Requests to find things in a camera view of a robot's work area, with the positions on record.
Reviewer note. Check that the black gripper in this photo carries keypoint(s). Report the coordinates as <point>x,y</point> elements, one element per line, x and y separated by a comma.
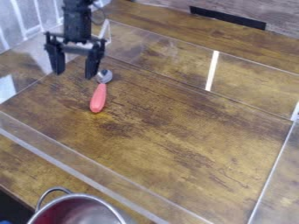
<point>76,39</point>

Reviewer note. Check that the pink handled metal spoon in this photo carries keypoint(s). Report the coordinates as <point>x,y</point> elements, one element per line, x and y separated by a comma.
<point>99,97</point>

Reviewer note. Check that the black strip on table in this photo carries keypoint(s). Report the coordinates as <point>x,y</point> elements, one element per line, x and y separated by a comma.
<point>229,18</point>

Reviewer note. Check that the stainless steel pot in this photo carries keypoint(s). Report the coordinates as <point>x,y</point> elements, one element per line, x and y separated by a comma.
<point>64,207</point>

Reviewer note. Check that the clear acrylic corner bracket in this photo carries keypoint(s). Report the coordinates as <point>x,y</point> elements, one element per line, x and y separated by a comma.
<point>104,33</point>

